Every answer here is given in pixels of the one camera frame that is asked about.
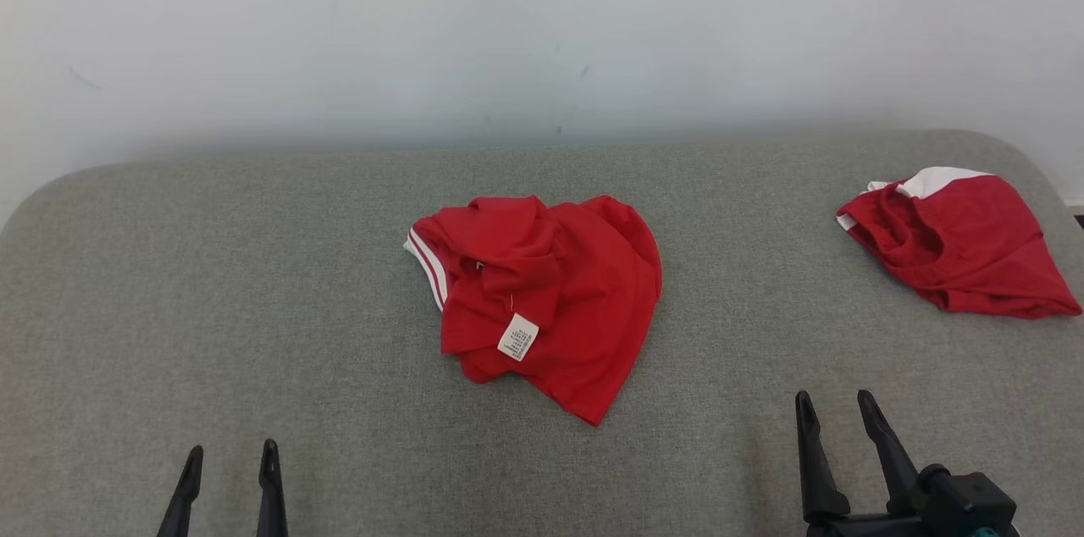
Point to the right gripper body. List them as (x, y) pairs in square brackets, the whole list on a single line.
[(957, 507)]

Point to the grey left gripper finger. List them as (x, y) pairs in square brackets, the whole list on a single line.
[(271, 495), (185, 499)]

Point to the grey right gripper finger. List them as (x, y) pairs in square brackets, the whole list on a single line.
[(817, 478), (893, 461)]

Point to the red shirt with striped cuffs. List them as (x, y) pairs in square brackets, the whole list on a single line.
[(584, 291)]

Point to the red shorts with white panel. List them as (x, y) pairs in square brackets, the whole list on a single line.
[(974, 249)]

